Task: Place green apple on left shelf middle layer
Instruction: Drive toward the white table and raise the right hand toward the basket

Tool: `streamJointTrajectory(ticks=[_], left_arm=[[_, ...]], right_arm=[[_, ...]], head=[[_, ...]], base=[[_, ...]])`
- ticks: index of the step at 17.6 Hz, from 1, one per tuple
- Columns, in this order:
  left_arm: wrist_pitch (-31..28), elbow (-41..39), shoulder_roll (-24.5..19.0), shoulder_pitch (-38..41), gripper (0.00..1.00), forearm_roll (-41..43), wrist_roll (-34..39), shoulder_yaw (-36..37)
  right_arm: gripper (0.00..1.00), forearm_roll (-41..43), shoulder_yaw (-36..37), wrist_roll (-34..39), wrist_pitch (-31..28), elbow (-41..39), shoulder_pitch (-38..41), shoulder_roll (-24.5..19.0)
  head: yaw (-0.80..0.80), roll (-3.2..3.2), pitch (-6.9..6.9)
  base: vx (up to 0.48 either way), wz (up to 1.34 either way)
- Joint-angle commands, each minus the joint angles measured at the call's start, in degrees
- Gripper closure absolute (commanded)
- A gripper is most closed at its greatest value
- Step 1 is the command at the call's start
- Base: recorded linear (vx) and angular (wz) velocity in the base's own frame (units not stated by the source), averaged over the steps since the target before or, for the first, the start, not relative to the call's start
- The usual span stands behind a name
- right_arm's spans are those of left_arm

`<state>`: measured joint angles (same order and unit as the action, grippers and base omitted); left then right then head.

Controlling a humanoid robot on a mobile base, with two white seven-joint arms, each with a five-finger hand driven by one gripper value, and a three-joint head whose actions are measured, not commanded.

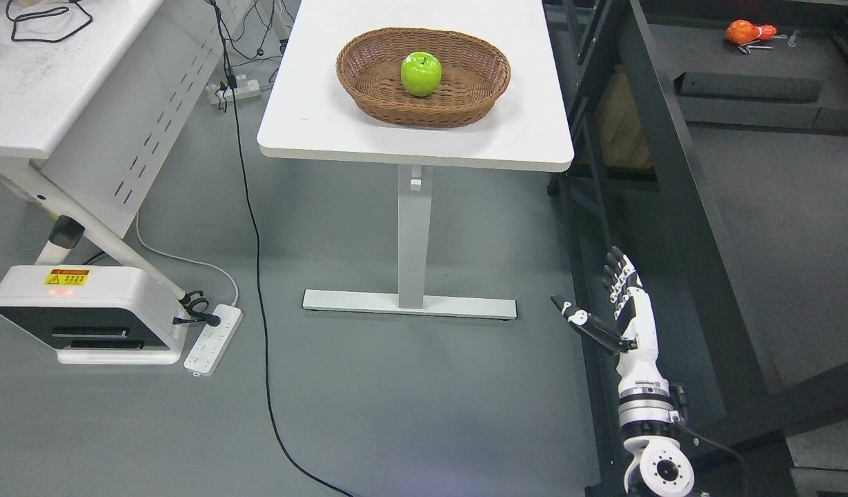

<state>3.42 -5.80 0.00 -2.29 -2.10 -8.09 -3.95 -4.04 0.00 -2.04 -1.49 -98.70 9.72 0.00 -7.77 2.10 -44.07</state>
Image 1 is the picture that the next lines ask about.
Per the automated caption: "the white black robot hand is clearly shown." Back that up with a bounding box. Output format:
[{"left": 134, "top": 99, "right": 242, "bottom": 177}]
[{"left": 551, "top": 246, "right": 669, "bottom": 398}]

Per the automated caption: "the white folding desk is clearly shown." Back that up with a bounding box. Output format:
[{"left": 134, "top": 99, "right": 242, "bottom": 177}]
[{"left": 0, "top": 1, "right": 250, "bottom": 299}]

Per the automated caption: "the black cable on desk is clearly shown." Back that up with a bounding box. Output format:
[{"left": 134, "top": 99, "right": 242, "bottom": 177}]
[{"left": 6, "top": 0, "right": 94, "bottom": 43}]

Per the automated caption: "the white power cord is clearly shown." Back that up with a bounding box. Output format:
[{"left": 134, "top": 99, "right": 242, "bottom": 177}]
[{"left": 135, "top": 211, "right": 239, "bottom": 307}]

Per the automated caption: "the long black floor cable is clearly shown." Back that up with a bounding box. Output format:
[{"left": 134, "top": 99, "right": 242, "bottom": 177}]
[{"left": 207, "top": 0, "right": 354, "bottom": 497}]

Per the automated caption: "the brown wicker basket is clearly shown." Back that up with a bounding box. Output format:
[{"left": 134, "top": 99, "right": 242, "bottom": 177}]
[{"left": 335, "top": 26, "right": 510, "bottom": 127}]

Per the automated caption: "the white pedestal table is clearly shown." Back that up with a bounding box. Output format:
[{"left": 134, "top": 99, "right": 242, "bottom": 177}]
[{"left": 257, "top": 1, "right": 575, "bottom": 320}]

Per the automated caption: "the white power strip far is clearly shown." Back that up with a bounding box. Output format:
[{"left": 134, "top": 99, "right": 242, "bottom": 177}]
[{"left": 205, "top": 75, "right": 261, "bottom": 107}]

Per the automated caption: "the white power strip near device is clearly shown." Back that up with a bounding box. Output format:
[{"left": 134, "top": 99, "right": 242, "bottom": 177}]
[{"left": 184, "top": 303, "right": 244, "bottom": 376}]

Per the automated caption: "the orange toy on shelf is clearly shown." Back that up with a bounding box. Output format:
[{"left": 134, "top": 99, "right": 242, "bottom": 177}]
[{"left": 724, "top": 19, "right": 778, "bottom": 46}]

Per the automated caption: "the green apple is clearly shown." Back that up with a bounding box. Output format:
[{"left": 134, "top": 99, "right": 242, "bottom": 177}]
[{"left": 400, "top": 51, "right": 442, "bottom": 97}]

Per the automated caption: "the white box device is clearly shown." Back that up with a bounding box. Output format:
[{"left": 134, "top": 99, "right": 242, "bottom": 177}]
[{"left": 0, "top": 265, "right": 188, "bottom": 364}]

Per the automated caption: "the black metal shelf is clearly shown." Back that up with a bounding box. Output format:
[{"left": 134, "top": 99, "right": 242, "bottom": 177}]
[{"left": 548, "top": 1, "right": 848, "bottom": 496}]

